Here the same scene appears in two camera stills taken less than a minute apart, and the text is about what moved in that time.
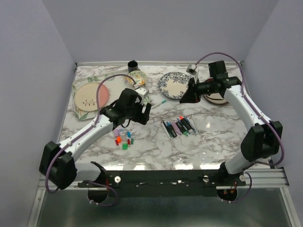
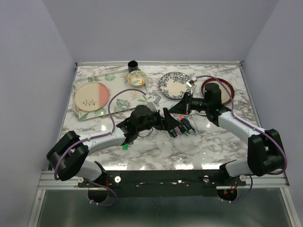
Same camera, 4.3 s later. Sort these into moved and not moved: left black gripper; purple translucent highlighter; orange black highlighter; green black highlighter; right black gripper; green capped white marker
Moved: right black gripper; left black gripper
Not moved: orange black highlighter; purple translucent highlighter; green black highlighter; green capped white marker
